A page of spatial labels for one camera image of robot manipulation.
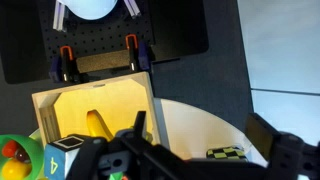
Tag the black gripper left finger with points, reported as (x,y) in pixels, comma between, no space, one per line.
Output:
(139,124)

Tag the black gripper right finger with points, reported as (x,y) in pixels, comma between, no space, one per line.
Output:
(261,134)

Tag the green plastic bowl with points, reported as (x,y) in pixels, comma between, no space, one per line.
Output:
(31,146)

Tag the black yellow checkered soft cube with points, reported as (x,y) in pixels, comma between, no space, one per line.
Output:
(226,153)

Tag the yellow toy banana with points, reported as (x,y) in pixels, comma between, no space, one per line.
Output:
(96,125)

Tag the right black orange clamp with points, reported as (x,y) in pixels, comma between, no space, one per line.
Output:
(138,54)

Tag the black orange clamp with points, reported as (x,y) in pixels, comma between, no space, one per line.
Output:
(64,68)
(138,54)

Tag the wooden tray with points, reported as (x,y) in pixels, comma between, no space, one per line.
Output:
(61,112)

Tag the blue number four soft cube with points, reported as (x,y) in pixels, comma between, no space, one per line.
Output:
(59,156)

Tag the left black orange clamp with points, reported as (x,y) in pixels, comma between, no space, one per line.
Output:
(64,68)

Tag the dark purple toy plum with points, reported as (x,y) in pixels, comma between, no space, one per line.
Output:
(22,156)

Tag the small red toy fruit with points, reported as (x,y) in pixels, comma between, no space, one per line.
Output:
(10,148)

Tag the yellow toy lemon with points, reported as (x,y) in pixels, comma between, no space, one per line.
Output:
(15,170)

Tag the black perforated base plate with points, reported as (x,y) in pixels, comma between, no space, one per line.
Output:
(90,37)

